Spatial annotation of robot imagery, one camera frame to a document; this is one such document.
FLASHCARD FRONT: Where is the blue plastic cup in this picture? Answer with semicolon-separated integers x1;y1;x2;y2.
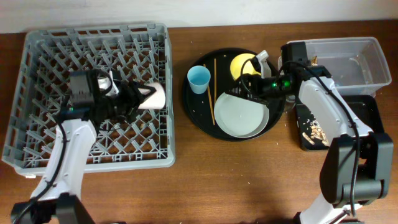
187;65;211;95

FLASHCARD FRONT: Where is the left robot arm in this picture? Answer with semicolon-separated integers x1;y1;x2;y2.
11;70;166;223

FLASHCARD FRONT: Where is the yellow bowl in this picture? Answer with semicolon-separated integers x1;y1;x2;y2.
229;53;262;81

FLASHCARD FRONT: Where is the round black tray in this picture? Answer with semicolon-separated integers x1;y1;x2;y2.
182;48;285;141

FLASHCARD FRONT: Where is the food scraps pile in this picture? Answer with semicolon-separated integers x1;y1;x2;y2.
302;119;330;147

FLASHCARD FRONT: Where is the left wooden chopstick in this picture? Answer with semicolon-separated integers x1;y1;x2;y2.
207;83;216;126

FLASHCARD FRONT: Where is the wooden chopstick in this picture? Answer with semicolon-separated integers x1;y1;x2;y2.
207;83;216;126
213;58;217;105

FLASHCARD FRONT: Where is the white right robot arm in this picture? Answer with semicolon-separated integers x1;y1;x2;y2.
227;42;394;224

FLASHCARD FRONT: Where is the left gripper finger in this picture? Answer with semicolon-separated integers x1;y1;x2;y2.
125;93;145;123
128;82;156;95

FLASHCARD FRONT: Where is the black rectangular tray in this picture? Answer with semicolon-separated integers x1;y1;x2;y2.
296;95;384;151

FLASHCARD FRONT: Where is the pale green plate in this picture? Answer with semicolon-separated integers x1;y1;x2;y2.
214;93;270;139

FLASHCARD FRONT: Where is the pink plastic cup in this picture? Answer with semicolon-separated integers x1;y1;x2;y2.
138;82;166;110

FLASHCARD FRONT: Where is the right wooden chopstick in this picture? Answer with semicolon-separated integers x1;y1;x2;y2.
213;58;217;105

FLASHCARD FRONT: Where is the grey dishwasher rack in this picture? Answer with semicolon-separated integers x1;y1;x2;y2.
2;23;175;178

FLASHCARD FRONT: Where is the clear plastic bin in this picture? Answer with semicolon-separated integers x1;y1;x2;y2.
278;36;392;103

